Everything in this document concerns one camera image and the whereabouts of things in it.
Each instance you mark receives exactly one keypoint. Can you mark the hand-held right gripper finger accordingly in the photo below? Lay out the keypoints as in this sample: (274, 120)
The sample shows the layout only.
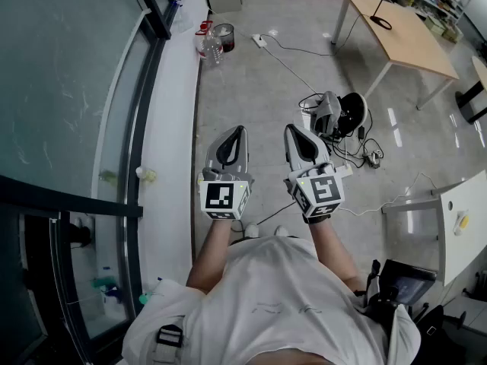
(319, 145)
(290, 154)

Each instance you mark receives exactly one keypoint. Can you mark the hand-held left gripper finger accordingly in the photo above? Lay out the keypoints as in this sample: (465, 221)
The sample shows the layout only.
(213, 154)
(244, 154)

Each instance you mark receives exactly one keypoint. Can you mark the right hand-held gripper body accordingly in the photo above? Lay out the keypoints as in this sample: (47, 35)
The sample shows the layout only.
(323, 192)

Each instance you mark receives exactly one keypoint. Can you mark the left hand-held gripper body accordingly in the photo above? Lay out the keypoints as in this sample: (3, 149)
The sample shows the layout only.
(218, 200)

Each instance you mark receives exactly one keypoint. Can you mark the white power strip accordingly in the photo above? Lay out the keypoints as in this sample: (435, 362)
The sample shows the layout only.
(259, 40)

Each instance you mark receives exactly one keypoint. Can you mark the black desk lamp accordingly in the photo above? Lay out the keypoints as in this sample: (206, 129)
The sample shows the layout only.
(380, 17)

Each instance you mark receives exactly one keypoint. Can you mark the person's left forearm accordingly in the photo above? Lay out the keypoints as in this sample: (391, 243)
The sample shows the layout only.
(213, 253)

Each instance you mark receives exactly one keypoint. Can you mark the person's right forearm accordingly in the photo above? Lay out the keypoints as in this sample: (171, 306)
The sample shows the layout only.
(331, 249)

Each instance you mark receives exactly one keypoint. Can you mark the white extension socket block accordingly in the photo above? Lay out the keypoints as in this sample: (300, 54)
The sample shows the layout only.
(344, 171)

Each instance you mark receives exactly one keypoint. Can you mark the gray cloth bag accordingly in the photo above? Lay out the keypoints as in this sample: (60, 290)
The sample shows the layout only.
(327, 112)

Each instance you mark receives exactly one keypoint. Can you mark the black power adapter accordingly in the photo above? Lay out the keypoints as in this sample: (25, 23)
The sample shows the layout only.
(361, 132)

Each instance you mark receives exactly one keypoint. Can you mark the person's white left shoe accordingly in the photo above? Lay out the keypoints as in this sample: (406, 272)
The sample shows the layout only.
(251, 230)

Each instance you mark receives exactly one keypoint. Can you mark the person's white shoe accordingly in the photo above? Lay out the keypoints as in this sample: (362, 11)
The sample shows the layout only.
(251, 230)
(281, 230)

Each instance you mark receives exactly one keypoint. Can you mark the person's white right shoe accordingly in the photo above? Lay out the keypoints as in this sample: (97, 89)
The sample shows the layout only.
(281, 230)

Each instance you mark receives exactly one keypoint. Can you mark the small white bottle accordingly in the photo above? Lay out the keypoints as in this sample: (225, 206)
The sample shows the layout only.
(141, 172)

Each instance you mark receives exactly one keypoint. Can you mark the large clear water bottle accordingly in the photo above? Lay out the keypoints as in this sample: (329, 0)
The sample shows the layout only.
(214, 49)

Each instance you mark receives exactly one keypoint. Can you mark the black mesh trash bin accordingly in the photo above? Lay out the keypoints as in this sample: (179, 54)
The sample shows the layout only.
(225, 36)

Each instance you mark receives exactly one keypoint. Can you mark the person's white shirt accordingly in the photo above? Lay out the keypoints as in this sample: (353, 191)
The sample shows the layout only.
(274, 306)

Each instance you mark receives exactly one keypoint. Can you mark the black waist-mounted device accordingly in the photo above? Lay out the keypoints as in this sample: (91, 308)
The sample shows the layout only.
(403, 287)

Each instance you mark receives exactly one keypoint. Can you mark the light wooden table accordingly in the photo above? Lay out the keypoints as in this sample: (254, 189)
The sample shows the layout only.
(411, 40)

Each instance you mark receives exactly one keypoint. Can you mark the yellow white small item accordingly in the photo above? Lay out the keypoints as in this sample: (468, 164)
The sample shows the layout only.
(462, 223)

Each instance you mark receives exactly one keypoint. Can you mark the round table with black legs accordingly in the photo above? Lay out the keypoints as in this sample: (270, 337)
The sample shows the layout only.
(477, 89)

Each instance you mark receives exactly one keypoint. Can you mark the black window frame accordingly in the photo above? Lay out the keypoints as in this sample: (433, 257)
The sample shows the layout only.
(76, 202)

